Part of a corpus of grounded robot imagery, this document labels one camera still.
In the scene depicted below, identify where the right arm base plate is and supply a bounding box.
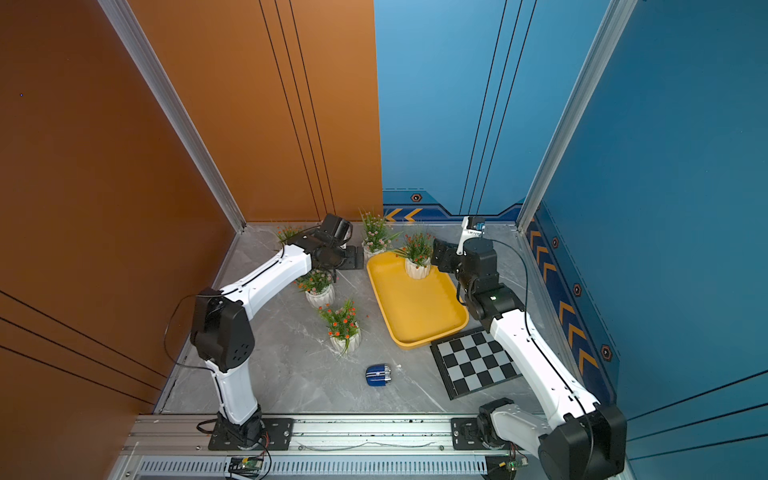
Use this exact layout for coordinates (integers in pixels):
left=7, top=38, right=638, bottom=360
left=450, top=416, right=497, bottom=451

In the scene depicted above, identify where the orange red flower pot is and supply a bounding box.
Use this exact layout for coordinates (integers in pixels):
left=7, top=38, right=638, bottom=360
left=317, top=299, right=360, bottom=355

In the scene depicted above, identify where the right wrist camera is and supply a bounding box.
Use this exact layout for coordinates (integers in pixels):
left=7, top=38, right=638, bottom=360
left=456, top=215, right=486, bottom=256

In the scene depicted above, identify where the pink orange flower pot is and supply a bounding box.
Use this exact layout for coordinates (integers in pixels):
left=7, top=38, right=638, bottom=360
left=294, top=269, right=335, bottom=309

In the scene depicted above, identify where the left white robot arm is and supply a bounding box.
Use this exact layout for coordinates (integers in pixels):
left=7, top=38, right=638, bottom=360
left=190, top=214, right=363, bottom=429

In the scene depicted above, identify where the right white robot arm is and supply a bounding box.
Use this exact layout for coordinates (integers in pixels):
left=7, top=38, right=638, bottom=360
left=432, top=237, right=627, bottom=479

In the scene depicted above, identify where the right green circuit board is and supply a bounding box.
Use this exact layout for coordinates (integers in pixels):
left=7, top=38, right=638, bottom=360
left=498, top=453, right=529, bottom=478

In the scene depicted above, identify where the orange flower back pot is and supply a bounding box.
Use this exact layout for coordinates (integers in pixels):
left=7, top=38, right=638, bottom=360
left=276, top=226, right=303, bottom=246

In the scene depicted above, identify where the pink flower white pot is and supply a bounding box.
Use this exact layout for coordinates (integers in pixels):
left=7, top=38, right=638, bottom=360
left=360, top=211, right=399, bottom=260

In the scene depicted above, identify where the black white checkerboard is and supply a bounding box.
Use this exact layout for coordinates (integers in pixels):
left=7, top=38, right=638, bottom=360
left=430, top=327, right=521, bottom=400

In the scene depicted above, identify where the green circuit board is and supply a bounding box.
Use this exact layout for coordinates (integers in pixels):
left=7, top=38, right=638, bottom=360
left=226, top=456, right=265, bottom=479
left=498, top=453, right=529, bottom=478

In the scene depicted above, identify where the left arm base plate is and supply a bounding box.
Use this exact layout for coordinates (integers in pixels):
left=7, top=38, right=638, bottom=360
left=208, top=416, right=294, bottom=452

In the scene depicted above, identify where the left green circuit board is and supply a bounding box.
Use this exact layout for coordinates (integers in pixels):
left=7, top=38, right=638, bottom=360
left=226, top=456, right=265, bottom=479

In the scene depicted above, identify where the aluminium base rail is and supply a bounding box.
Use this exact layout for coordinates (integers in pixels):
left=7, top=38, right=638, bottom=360
left=109, top=413, right=546, bottom=479

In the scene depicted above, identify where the yellow plastic tray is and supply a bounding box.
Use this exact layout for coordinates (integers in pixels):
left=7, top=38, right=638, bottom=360
left=366, top=252, right=469, bottom=350

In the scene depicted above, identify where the red flower white pot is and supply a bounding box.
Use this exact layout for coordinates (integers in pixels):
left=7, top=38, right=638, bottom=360
left=395, top=232, right=434, bottom=280

